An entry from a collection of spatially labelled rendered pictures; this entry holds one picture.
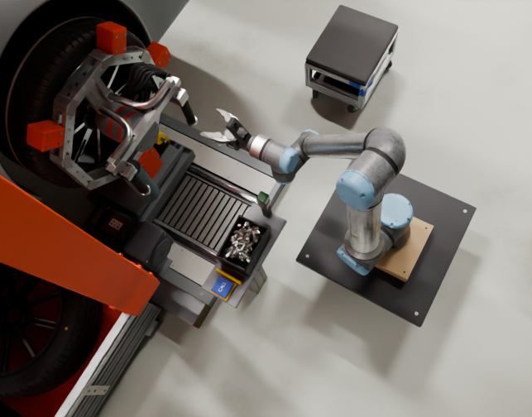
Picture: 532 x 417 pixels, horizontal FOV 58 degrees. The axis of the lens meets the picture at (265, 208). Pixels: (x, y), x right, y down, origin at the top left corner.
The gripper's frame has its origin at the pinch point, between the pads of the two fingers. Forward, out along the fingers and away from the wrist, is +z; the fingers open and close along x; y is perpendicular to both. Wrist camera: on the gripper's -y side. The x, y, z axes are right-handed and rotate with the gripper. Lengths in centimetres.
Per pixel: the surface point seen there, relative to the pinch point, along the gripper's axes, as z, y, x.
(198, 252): 2, 76, -37
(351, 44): -18, 49, 92
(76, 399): 2, 44, -117
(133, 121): 20.8, -8.6, -16.3
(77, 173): 31, -4, -42
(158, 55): 31.3, -5.4, 13.6
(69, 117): 30.5, -25.0, -30.5
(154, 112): 11.7, -14.9, -12.2
